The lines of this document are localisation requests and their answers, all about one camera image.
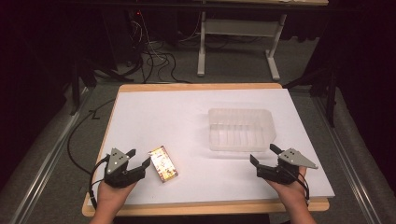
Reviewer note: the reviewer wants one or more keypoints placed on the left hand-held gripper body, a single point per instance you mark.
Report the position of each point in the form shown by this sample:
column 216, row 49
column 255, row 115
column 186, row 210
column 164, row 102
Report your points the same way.
column 120, row 174

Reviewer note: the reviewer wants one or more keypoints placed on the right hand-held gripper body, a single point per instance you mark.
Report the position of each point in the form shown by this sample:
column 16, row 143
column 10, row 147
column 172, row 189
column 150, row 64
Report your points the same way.
column 280, row 174

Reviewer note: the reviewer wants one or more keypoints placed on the colourful snack packet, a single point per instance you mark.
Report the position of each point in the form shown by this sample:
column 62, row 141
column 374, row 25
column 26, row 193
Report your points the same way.
column 163, row 164

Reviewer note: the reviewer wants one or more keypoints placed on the clear plastic container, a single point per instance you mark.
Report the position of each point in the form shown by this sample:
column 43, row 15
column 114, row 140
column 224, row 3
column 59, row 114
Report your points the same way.
column 241, row 130

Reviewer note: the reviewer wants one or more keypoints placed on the person's right hand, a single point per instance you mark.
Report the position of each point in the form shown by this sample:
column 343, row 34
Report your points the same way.
column 292, row 191

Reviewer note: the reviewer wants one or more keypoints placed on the person's left hand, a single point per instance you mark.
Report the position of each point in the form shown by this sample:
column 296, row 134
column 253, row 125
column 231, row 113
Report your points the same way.
column 112, row 196

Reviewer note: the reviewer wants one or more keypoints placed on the white board sheet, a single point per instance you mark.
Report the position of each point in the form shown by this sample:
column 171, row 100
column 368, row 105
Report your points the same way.
column 186, row 124

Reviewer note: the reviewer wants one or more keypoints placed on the black stand legs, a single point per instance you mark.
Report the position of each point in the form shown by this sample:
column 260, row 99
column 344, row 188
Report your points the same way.
column 330, row 90
column 82, row 74

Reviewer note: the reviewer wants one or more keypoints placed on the metal floor rail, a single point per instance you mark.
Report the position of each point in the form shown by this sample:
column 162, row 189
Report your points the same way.
column 345, row 158
column 46, row 161

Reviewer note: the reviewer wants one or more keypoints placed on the white metal desk frame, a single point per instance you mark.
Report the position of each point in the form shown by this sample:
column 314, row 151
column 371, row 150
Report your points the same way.
column 239, row 28

